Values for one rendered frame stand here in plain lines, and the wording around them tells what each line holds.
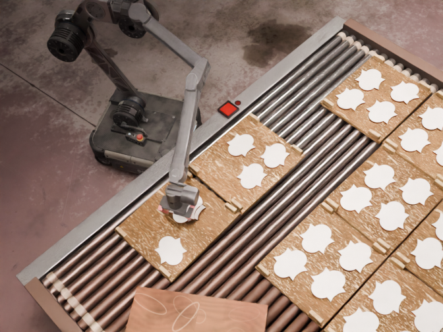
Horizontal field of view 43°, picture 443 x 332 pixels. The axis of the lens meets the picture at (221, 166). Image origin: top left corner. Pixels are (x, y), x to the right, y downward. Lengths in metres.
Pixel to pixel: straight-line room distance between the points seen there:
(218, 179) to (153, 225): 0.35
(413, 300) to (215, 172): 0.97
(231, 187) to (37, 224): 1.59
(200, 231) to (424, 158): 1.05
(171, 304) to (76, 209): 1.64
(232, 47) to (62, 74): 1.28
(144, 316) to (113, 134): 1.70
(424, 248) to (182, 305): 0.99
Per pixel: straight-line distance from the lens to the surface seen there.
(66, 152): 3.96
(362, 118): 2.75
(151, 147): 3.53
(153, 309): 2.19
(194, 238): 2.40
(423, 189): 2.57
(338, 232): 2.41
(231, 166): 2.56
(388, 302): 2.32
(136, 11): 2.45
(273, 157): 2.57
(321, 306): 2.28
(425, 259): 2.42
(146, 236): 2.43
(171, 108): 3.69
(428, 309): 2.34
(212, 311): 2.16
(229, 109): 2.76
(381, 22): 4.60
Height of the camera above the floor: 3.08
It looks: 57 degrees down
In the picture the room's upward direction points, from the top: 6 degrees counter-clockwise
